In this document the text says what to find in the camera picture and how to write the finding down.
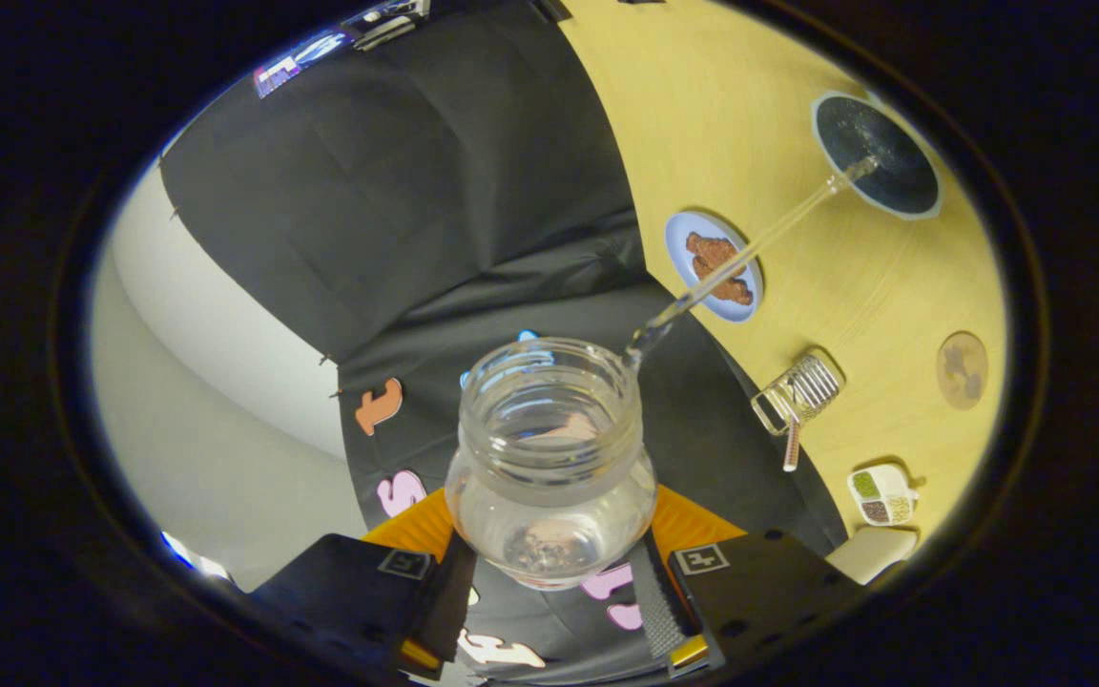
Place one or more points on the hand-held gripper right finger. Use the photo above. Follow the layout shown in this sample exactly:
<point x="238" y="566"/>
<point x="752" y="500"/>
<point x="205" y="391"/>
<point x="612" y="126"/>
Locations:
<point x="759" y="592"/>

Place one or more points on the clear glass bottle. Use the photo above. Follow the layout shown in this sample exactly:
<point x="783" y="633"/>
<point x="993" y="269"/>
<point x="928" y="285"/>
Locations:
<point x="549" y="468"/>

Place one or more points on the white toaster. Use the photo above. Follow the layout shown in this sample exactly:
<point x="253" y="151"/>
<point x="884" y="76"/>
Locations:
<point x="874" y="553"/>

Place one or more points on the light wooden table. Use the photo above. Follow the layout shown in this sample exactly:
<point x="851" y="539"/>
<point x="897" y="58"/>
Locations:
<point x="750" y="114"/>

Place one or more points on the round brown coaster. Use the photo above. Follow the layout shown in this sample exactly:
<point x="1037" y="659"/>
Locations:
<point x="963" y="370"/>

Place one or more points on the white divided bean dish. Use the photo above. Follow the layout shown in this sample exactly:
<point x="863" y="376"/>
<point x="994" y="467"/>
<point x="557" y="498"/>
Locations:
<point x="883" y="494"/>

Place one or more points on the white pink stick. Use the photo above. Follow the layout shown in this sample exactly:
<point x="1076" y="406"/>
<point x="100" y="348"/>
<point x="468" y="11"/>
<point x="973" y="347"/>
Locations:
<point x="791" y="447"/>

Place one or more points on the dark blue cup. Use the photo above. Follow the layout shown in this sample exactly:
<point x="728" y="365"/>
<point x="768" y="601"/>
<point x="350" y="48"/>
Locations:
<point x="893" y="162"/>

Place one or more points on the black backdrop cloth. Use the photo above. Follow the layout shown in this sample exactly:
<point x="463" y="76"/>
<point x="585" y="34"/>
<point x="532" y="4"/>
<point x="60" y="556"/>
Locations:
<point x="397" y="191"/>

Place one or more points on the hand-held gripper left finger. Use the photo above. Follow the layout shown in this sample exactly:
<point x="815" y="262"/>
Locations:
<point x="349" y="592"/>

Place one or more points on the light blue plate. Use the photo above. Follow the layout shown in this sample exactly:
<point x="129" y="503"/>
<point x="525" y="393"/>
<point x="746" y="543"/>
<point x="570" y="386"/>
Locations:
<point x="683" y="250"/>

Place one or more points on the brown cookie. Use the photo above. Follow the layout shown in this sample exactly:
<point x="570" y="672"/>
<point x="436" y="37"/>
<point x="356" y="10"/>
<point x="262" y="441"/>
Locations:
<point x="707" y="250"/>
<point x="731" y="286"/>

